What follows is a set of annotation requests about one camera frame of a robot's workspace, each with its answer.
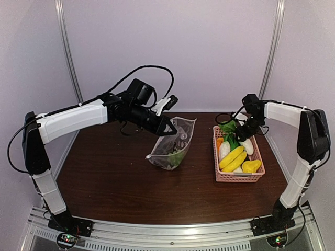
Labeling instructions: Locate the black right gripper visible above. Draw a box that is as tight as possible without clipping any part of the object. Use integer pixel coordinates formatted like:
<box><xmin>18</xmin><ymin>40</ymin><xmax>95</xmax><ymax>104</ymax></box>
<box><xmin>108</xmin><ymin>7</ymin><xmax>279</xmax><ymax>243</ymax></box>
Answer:
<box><xmin>236</xmin><ymin>115</ymin><xmax>265</xmax><ymax>141</ymax></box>

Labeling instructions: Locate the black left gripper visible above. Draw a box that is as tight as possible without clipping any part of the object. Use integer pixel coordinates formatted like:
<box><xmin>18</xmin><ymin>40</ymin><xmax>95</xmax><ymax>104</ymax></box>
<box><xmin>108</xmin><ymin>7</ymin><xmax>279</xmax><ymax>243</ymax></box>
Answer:
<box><xmin>128</xmin><ymin>103</ymin><xmax>177</xmax><ymax>136</ymax></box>

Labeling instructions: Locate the white radish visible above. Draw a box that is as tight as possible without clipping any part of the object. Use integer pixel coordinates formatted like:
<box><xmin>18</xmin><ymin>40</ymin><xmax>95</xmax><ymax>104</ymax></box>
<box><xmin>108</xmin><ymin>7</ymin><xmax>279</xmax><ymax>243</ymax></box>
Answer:
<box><xmin>239</xmin><ymin>139</ymin><xmax>254</xmax><ymax>155</ymax></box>

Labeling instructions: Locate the green leafy vegetable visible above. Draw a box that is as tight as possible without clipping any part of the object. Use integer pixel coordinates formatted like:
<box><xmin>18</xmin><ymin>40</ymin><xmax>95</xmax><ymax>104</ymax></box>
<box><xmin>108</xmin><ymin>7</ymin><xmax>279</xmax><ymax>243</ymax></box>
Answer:
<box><xmin>218</xmin><ymin>120</ymin><xmax>237</xmax><ymax>133</ymax></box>

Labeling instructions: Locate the clear zip top bag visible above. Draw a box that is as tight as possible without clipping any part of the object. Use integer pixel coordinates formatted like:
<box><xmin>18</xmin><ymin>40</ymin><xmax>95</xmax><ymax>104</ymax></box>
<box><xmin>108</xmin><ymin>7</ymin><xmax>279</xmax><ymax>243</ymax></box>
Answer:
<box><xmin>146</xmin><ymin>117</ymin><xmax>197</xmax><ymax>170</ymax></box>

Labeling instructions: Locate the green grape bunch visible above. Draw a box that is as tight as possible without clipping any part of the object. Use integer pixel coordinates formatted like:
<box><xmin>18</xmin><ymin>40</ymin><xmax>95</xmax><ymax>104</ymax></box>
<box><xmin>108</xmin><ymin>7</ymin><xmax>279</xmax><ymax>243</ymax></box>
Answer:
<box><xmin>167</xmin><ymin>151</ymin><xmax>185</xmax><ymax>169</ymax></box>

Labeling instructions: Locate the pink plastic basket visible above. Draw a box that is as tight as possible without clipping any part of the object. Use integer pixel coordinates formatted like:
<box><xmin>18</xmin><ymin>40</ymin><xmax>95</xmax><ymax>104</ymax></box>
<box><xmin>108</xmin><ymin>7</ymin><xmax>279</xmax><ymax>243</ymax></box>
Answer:
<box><xmin>212</xmin><ymin>125</ymin><xmax>265</xmax><ymax>182</ymax></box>

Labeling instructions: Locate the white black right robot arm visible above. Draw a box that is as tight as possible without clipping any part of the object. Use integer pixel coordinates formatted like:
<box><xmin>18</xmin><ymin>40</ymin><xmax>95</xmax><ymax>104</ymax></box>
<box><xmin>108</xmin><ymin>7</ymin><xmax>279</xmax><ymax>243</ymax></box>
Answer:
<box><xmin>236</xmin><ymin>94</ymin><xmax>331</xmax><ymax>231</ymax></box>

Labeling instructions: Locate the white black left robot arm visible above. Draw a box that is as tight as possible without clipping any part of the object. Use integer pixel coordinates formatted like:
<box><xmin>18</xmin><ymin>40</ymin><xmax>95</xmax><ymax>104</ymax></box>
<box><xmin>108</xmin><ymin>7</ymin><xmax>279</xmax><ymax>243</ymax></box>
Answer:
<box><xmin>22</xmin><ymin>79</ymin><xmax>178</xmax><ymax>232</ymax></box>

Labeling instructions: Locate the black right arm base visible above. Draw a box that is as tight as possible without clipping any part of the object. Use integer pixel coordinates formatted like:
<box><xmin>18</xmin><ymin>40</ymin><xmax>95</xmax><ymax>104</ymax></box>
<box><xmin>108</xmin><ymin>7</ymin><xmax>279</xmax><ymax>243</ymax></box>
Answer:
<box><xmin>250</xmin><ymin>215</ymin><xmax>296</xmax><ymax>236</ymax></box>

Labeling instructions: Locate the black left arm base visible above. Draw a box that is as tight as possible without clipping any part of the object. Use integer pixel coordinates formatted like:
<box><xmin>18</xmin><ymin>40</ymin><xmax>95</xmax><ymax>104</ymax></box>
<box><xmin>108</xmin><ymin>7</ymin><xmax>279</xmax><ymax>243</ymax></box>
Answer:
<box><xmin>47</xmin><ymin>204</ymin><xmax>93</xmax><ymax>237</ymax></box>

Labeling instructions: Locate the green bok choy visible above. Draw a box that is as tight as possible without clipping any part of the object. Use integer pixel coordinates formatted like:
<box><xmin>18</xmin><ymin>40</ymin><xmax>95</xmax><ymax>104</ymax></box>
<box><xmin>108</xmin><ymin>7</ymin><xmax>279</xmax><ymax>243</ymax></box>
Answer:
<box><xmin>222</xmin><ymin>133</ymin><xmax>239</xmax><ymax>151</ymax></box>

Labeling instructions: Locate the small napa cabbage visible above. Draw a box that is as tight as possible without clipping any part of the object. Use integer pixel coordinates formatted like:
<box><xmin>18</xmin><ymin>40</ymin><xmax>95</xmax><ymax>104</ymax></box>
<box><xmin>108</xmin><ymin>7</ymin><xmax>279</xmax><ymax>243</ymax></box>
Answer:
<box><xmin>218</xmin><ymin>142</ymin><xmax>231</xmax><ymax>161</ymax></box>

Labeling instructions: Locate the small orange fruit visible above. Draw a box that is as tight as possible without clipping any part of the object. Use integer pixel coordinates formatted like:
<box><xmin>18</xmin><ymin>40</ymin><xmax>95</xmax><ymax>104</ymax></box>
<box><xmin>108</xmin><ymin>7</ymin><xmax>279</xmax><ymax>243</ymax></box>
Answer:
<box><xmin>216</xmin><ymin>137</ymin><xmax>224</xmax><ymax>150</ymax></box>

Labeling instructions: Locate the yellow banana bunch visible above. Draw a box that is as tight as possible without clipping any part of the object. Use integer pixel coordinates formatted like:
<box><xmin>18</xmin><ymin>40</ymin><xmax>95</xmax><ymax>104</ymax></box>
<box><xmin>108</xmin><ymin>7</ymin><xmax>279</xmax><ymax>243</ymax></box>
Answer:
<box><xmin>219</xmin><ymin>146</ymin><xmax>247</xmax><ymax>172</ymax></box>

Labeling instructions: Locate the yellow lemon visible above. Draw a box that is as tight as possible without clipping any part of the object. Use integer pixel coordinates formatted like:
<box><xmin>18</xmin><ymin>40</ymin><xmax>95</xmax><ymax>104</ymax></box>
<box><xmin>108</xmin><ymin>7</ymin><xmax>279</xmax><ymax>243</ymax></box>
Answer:
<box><xmin>241</xmin><ymin>159</ymin><xmax>262</xmax><ymax>173</ymax></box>

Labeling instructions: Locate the white vegetable at front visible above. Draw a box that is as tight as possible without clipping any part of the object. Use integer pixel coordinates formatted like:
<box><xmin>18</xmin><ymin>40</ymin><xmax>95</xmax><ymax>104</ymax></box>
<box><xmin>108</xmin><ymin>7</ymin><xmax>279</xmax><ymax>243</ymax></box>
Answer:
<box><xmin>233</xmin><ymin>166</ymin><xmax>243</xmax><ymax>173</ymax></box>

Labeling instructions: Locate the right circuit board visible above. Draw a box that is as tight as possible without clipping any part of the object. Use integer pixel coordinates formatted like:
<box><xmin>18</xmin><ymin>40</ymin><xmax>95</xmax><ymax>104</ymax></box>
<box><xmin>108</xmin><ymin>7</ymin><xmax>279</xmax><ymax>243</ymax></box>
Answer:
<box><xmin>266</xmin><ymin>233</ymin><xmax>288</xmax><ymax>248</ymax></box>

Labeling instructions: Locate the circuit board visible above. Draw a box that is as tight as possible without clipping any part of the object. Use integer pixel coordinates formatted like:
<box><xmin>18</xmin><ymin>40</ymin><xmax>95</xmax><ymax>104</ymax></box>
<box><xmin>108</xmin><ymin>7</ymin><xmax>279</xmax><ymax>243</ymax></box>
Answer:
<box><xmin>56</xmin><ymin>233</ymin><xmax>78</xmax><ymax>249</ymax></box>
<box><xmin>266</xmin><ymin>233</ymin><xmax>288</xmax><ymax>248</ymax></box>

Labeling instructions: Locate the left circuit board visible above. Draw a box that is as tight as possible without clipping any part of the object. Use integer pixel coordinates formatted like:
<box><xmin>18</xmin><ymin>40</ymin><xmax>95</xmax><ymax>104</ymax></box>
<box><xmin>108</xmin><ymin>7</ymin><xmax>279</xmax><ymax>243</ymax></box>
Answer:
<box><xmin>56</xmin><ymin>233</ymin><xmax>78</xmax><ymax>249</ymax></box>

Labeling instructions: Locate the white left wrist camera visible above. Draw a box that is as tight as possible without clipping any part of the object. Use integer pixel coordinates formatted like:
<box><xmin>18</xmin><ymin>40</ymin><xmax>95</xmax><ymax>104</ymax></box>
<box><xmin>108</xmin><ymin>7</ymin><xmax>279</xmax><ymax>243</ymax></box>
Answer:
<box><xmin>151</xmin><ymin>95</ymin><xmax>178</xmax><ymax>117</ymax></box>

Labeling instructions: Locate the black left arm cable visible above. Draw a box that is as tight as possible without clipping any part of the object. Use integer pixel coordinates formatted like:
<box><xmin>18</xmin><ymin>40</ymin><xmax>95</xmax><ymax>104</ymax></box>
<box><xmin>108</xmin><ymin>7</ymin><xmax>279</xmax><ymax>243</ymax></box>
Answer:
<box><xmin>7</xmin><ymin>66</ymin><xmax>175</xmax><ymax>175</ymax></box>

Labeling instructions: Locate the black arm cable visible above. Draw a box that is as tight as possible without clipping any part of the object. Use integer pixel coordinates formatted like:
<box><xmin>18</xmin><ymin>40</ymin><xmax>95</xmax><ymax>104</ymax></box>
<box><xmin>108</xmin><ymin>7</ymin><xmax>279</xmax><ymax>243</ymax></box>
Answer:
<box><xmin>7</xmin><ymin>66</ymin><xmax>175</xmax><ymax>175</ymax></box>
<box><xmin>216</xmin><ymin>100</ymin><xmax>331</xmax><ymax>246</ymax></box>

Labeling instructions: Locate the right aluminium frame post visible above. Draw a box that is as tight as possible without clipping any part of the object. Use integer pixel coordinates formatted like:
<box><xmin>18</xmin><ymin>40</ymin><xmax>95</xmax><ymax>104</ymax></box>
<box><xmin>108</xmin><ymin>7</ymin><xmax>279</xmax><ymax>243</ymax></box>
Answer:
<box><xmin>258</xmin><ymin>0</ymin><xmax>285</xmax><ymax>99</ymax></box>

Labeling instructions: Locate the aluminium frame post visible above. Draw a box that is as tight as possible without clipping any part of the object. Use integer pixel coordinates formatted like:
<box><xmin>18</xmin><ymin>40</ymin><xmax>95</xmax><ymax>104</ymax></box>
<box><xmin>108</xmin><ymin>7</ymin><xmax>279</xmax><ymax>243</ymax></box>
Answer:
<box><xmin>258</xmin><ymin>0</ymin><xmax>285</xmax><ymax>99</ymax></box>
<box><xmin>54</xmin><ymin>0</ymin><xmax>84</xmax><ymax>105</ymax></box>

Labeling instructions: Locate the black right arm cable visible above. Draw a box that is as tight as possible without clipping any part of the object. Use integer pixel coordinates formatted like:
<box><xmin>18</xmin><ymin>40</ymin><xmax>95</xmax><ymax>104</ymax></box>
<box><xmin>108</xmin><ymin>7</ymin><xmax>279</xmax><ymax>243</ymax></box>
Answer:
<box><xmin>216</xmin><ymin>100</ymin><xmax>331</xmax><ymax>246</ymax></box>

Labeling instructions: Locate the aluminium front rail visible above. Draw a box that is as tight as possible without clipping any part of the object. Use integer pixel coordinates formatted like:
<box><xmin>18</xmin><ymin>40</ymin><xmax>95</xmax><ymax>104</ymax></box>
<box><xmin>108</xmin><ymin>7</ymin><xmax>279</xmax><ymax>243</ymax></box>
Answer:
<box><xmin>20</xmin><ymin>201</ymin><xmax>325</xmax><ymax>251</ymax></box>

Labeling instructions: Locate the left aluminium frame post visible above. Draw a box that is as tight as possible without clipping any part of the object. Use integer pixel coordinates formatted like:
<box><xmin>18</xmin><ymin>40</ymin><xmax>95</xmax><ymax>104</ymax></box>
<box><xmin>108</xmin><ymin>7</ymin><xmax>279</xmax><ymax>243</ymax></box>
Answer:
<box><xmin>54</xmin><ymin>0</ymin><xmax>84</xmax><ymax>105</ymax></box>

